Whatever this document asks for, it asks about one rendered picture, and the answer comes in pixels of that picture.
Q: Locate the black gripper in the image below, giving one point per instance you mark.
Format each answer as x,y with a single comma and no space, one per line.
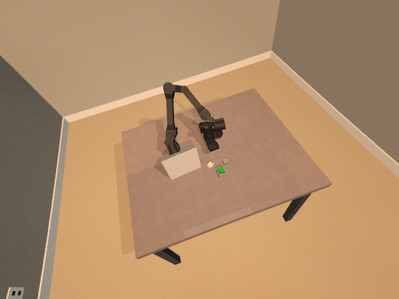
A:
211,143

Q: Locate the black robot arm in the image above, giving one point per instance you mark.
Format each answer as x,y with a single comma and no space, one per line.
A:
171,132

